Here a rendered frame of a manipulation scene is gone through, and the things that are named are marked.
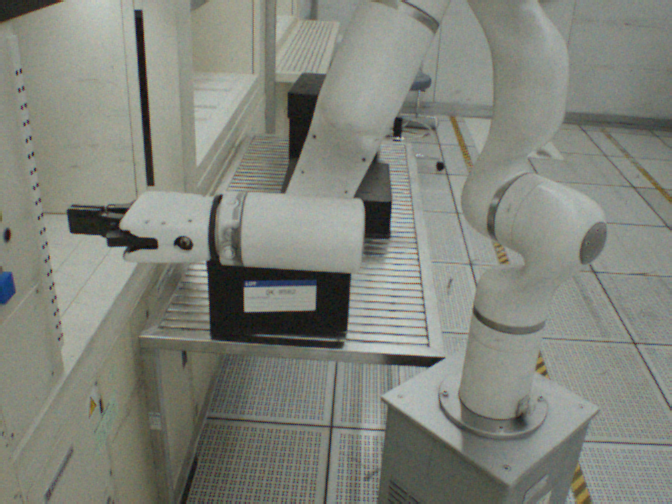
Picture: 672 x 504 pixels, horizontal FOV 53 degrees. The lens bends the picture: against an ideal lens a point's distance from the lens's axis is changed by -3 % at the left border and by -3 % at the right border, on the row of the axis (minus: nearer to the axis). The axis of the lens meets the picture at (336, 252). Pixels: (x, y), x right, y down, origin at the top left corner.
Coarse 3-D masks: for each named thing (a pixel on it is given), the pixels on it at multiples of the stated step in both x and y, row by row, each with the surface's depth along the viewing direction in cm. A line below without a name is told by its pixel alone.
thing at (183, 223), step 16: (160, 192) 81; (176, 192) 81; (144, 208) 76; (160, 208) 76; (176, 208) 76; (192, 208) 76; (208, 208) 76; (128, 224) 73; (144, 224) 73; (160, 224) 73; (176, 224) 73; (192, 224) 73; (208, 224) 74; (160, 240) 73; (176, 240) 74; (192, 240) 74; (208, 240) 74; (128, 256) 74; (144, 256) 74; (160, 256) 74; (176, 256) 74; (192, 256) 74; (208, 256) 75
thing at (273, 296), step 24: (216, 264) 128; (216, 288) 130; (240, 288) 131; (264, 288) 132; (288, 288) 132; (312, 288) 133; (336, 288) 134; (216, 312) 133; (240, 312) 134; (264, 312) 134; (288, 312) 135; (312, 312) 135; (336, 312) 136
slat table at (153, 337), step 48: (288, 144) 240; (384, 144) 245; (384, 240) 177; (192, 288) 151; (384, 288) 155; (432, 288) 156; (144, 336) 134; (192, 336) 135; (240, 336) 136; (336, 336) 137; (384, 336) 138; (432, 336) 139; (144, 384) 140
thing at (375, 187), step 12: (288, 168) 191; (372, 168) 194; (384, 168) 194; (288, 180) 183; (372, 180) 185; (384, 180) 186; (360, 192) 178; (372, 192) 178; (384, 192) 178; (372, 204) 174; (384, 204) 174; (372, 216) 175; (384, 216) 175; (372, 228) 177; (384, 228) 177
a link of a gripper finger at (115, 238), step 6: (108, 234) 74; (114, 234) 74; (120, 234) 74; (126, 234) 74; (132, 234) 74; (108, 240) 73; (114, 240) 73; (120, 240) 73; (126, 240) 74; (132, 240) 74; (138, 240) 74; (144, 240) 74; (150, 240) 74; (156, 240) 74; (108, 246) 74; (114, 246) 74; (120, 246) 74; (126, 246) 74; (132, 246) 74
